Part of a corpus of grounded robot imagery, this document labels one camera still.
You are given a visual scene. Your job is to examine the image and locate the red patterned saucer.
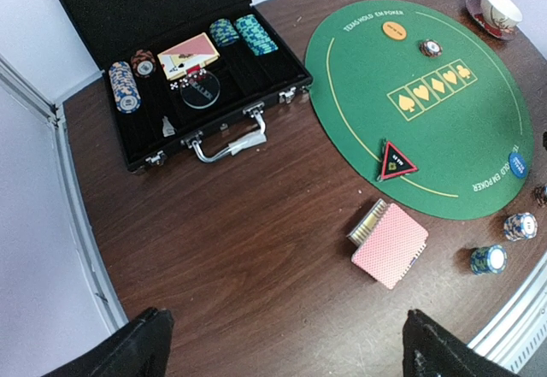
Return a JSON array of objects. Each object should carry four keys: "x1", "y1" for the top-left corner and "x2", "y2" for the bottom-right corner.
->
[{"x1": 465, "y1": 0, "x2": 516, "y2": 41}]

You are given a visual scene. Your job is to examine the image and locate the orange big blind button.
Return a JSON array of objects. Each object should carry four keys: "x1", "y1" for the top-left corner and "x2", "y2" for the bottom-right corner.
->
[{"x1": 382, "y1": 21, "x2": 408, "y2": 41}]

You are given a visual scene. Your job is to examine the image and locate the dark green chip row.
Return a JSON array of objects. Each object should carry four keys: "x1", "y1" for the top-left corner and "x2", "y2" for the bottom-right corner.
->
[{"x1": 209, "y1": 18, "x2": 239, "y2": 47}]

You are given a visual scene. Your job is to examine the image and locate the blue tan chip row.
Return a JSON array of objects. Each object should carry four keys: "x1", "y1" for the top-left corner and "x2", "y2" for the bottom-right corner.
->
[{"x1": 109, "y1": 62, "x2": 140, "y2": 114}]

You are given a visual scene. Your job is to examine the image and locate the white patterned teacup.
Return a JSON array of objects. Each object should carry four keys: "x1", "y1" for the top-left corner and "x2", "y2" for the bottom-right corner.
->
[{"x1": 480, "y1": 0, "x2": 523, "y2": 30}]

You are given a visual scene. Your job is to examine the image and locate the blue small blind button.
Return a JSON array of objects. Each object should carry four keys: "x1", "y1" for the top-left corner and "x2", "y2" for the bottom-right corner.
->
[{"x1": 508, "y1": 151, "x2": 528, "y2": 179}]

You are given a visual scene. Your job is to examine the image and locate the gold card deck box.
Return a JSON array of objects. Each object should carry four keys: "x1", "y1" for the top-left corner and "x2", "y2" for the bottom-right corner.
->
[{"x1": 347, "y1": 198, "x2": 388, "y2": 247}]

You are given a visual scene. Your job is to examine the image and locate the black poker set case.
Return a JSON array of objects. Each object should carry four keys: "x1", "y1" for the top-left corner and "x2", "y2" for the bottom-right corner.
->
[{"x1": 59, "y1": 0, "x2": 312, "y2": 173}]

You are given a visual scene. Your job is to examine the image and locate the red-backed card deck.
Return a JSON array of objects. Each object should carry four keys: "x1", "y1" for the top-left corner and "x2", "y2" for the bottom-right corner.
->
[{"x1": 351, "y1": 203, "x2": 428, "y2": 290}]

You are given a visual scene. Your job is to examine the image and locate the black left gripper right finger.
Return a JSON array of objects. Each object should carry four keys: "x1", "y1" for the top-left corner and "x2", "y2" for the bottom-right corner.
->
[{"x1": 403, "y1": 309, "x2": 514, "y2": 377}]

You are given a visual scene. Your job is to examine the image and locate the black red triangle all-in button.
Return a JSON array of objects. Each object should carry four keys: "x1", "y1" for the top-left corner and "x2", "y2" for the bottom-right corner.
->
[{"x1": 376, "y1": 139, "x2": 419, "y2": 181}]

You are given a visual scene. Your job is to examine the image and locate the green round poker mat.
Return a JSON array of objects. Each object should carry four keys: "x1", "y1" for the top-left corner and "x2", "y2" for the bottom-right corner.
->
[{"x1": 305, "y1": 0, "x2": 535, "y2": 220}]

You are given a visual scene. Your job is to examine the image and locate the black orange chip row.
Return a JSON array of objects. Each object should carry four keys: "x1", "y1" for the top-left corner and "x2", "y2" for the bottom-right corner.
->
[{"x1": 130, "y1": 50, "x2": 156, "y2": 78}]

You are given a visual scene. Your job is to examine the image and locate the green blue chip stack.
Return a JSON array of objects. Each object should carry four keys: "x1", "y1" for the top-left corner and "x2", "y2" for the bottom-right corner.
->
[{"x1": 470, "y1": 244, "x2": 508, "y2": 275}]

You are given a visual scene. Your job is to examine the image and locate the boxed card deck in case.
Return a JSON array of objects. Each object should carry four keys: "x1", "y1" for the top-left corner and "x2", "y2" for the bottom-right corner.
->
[{"x1": 157, "y1": 32, "x2": 220, "y2": 80}]

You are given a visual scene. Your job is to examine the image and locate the small silver case keys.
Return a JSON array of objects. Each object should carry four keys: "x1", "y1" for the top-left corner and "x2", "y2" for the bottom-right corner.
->
[{"x1": 162, "y1": 115, "x2": 176, "y2": 138}]

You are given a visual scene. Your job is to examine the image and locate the clear acrylic dealer button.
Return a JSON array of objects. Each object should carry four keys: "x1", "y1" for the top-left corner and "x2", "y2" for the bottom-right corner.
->
[{"x1": 179, "y1": 73, "x2": 221, "y2": 109}]

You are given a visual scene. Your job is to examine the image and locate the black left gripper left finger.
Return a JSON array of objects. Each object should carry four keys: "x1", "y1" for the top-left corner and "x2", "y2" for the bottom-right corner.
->
[{"x1": 48, "y1": 308, "x2": 174, "y2": 376}]

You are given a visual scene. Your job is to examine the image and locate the blue tan chip stack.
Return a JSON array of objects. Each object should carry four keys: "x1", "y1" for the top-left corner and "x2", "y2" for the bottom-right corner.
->
[{"x1": 503, "y1": 212, "x2": 538, "y2": 241}]

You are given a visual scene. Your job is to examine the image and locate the teal chip row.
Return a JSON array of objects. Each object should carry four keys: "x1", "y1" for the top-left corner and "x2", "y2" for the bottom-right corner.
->
[{"x1": 234, "y1": 14, "x2": 278, "y2": 56}]

